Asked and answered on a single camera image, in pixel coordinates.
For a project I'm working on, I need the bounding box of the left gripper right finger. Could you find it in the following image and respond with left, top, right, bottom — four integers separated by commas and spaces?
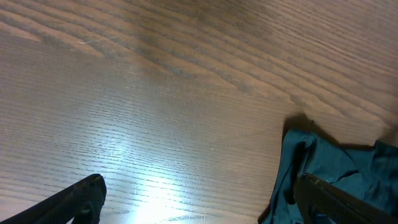
294, 173, 397, 224

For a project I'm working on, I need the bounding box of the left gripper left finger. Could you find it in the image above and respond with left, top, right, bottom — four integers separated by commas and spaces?
1, 174, 106, 224

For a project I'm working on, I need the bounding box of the dark teal t-shirt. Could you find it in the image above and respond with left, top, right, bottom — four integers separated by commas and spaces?
258, 129, 397, 223

